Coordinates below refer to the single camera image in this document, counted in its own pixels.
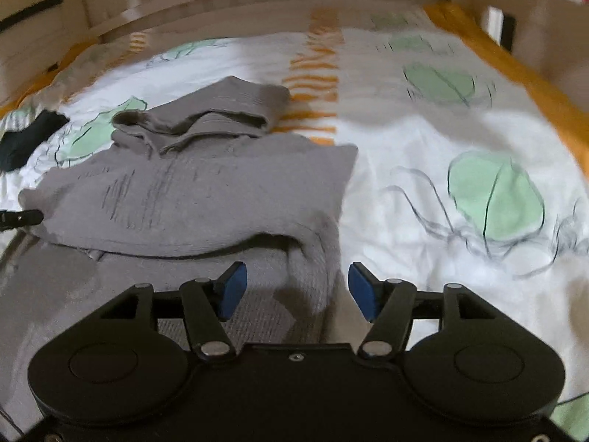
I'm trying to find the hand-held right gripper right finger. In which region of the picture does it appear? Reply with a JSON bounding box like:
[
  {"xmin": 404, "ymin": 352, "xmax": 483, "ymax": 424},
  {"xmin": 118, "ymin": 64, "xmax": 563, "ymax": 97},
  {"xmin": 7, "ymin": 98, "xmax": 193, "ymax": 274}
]
[{"xmin": 348, "ymin": 262, "xmax": 498, "ymax": 361}]

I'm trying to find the light wooden bed frame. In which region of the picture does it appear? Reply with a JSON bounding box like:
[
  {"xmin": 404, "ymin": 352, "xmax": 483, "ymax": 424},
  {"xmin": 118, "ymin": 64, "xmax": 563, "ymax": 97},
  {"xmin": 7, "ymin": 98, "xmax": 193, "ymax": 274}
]
[{"xmin": 0, "ymin": 0, "xmax": 589, "ymax": 106}]

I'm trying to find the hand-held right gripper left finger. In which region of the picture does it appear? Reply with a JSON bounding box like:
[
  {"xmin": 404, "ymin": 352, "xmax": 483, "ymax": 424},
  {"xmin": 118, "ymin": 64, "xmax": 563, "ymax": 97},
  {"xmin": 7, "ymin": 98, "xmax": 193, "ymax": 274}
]
[{"xmin": 99, "ymin": 261, "xmax": 248, "ymax": 360}]

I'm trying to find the grey knit sweater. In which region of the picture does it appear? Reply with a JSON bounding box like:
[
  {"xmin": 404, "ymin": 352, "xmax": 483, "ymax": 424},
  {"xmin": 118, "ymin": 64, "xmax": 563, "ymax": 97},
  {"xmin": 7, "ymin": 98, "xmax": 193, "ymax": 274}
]
[{"xmin": 0, "ymin": 76, "xmax": 360, "ymax": 378}]

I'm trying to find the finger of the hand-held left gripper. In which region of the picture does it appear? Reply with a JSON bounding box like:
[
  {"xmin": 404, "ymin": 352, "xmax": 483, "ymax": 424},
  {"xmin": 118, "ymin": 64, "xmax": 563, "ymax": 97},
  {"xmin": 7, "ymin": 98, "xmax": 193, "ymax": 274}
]
[{"xmin": 0, "ymin": 208, "xmax": 45, "ymax": 232}]

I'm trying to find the orange bed sheet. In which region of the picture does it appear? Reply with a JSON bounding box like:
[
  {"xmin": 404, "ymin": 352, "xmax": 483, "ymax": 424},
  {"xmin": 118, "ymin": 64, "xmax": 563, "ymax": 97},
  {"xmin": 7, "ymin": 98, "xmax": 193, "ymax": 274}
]
[{"xmin": 423, "ymin": 2, "xmax": 589, "ymax": 166}]

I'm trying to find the black cloth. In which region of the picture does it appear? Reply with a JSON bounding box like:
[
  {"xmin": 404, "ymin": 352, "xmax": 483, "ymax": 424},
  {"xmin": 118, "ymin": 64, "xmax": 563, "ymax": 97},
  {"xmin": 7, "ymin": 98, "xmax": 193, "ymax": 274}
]
[{"xmin": 0, "ymin": 110, "xmax": 71, "ymax": 172}]

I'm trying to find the white leaf print blanket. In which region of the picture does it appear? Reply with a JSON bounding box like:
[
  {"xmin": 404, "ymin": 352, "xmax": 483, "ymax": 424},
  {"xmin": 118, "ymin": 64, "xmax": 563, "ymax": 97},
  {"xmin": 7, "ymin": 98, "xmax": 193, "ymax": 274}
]
[{"xmin": 0, "ymin": 7, "xmax": 589, "ymax": 442}]

